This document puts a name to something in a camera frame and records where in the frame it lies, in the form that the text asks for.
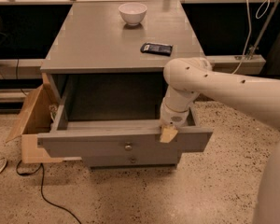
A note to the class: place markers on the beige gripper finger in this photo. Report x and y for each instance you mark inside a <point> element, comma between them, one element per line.
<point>168,133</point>

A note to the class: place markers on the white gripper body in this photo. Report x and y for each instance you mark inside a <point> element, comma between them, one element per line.
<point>174,117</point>

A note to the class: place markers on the grey top drawer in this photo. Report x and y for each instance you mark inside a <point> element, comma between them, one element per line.
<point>104,115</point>

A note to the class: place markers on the grey drawer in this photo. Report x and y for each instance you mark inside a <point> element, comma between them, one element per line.
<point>104,115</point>
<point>142,159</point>

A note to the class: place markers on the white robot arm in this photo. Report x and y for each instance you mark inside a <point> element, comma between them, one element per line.
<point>256,97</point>

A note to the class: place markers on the grey bottom drawer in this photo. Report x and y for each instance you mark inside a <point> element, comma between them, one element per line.
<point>142,159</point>

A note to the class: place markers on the grey drawer cabinet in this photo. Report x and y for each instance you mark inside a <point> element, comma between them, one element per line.
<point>94,39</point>

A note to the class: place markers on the open cardboard box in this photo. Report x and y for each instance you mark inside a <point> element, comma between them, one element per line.
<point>35,117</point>

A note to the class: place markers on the dark blue snack packet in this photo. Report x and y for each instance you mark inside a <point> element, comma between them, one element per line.
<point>156,48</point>

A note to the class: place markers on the white ceramic bowl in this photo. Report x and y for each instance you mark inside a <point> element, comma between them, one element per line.
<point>133,13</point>

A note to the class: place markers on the green packet in box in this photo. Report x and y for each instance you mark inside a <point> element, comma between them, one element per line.
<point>53,111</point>

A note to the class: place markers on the metal diagonal pole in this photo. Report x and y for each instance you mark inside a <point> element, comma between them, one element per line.
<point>251,52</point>

